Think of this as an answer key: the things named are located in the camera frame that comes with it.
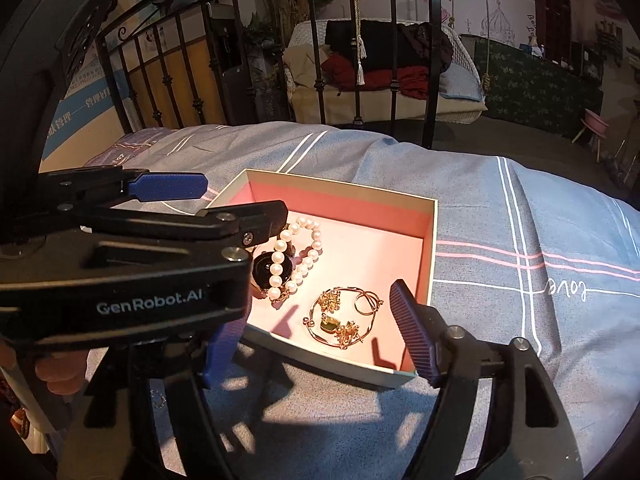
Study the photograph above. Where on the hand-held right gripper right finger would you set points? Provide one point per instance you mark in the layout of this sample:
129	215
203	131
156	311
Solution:
412	330

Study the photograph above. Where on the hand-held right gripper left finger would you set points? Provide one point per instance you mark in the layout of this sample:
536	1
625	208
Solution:
222	350

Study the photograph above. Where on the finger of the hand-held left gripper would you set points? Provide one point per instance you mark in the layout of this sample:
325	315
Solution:
167	186
235	220

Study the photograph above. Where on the gold flower earring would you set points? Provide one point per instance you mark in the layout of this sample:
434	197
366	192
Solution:
348	334
331	302

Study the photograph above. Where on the pale green box pink inside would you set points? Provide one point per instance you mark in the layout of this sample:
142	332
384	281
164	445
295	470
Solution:
360	255

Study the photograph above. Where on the person's left hand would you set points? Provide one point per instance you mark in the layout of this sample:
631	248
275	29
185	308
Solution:
62	370

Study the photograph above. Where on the orange wooden board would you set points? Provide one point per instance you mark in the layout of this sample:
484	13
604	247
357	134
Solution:
192	85

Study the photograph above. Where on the blue plaid bed sheet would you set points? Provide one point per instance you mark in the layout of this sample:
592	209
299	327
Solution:
500	260

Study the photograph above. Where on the red clothes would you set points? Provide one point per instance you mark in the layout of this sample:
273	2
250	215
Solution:
345	72

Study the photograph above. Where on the white wicker swing seat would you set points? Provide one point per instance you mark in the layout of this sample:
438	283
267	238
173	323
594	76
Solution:
390	107

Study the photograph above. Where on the black clothes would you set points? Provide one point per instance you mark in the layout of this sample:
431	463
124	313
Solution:
380	40

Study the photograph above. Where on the light blue cushion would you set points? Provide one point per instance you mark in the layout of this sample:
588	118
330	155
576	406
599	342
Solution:
462	82

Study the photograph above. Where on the green floral cloth counter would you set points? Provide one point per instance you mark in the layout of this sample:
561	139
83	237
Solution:
540	85

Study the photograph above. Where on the pink stool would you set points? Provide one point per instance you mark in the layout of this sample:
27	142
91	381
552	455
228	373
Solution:
595	122

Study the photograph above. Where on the red phone booth cabinet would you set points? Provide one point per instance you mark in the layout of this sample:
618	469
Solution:
552	15

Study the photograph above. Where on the black iron bed frame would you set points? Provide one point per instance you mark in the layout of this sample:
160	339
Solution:
165	80

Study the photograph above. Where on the face wall poster blue band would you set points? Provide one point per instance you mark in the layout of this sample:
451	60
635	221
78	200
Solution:
75	112

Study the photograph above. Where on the small wall organizer shelf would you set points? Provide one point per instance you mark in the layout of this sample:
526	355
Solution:
611	45

